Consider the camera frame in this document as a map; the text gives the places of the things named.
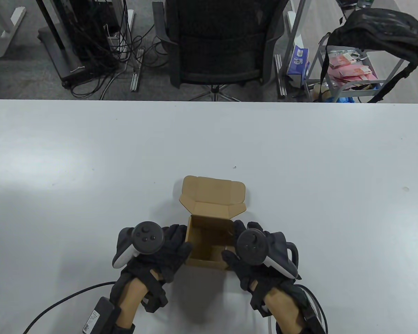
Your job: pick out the person's left hand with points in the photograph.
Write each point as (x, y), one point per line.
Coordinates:
(174, 247)

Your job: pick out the person's right hand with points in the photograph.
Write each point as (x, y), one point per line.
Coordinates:
(247, 275)

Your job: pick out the small brown cardboard mailer box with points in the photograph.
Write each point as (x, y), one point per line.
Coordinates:
(212, 195)

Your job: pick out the person's left forearm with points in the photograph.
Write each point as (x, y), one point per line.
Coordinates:
(132, 301)

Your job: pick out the black wrist sensor box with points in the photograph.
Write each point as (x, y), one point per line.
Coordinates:
(99, 316)
(315, 313)

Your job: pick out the dark grey white hand controller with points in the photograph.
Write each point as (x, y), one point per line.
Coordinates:
(252, 245)
(148, 238)

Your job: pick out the blue plastic bag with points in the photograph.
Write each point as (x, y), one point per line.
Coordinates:
(343, 100)

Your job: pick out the black mesh office chair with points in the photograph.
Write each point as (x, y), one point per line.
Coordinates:
(219, 41)

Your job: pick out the grey metal cart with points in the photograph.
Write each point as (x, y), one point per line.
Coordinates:
(351, 85)

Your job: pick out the blue and white carton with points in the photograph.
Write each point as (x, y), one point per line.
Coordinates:
(297, 62)

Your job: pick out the grey metal stand base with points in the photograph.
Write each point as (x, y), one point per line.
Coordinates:
(61, 52)

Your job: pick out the white power strip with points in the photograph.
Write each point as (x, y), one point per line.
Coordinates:
(129, 24)

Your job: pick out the stack of pink packets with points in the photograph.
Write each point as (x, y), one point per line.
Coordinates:
(351, 71)

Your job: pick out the black computer tower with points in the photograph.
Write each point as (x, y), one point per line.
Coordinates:
(90, 24)

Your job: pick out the white desk leg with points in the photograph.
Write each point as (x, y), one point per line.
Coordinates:
(8, 31)
(292, 24)

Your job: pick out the black backpack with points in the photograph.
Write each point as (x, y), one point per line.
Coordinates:
(383, 31)

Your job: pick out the aluminium rail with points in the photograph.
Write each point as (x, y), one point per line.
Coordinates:
(281, 78)
(137, 73)

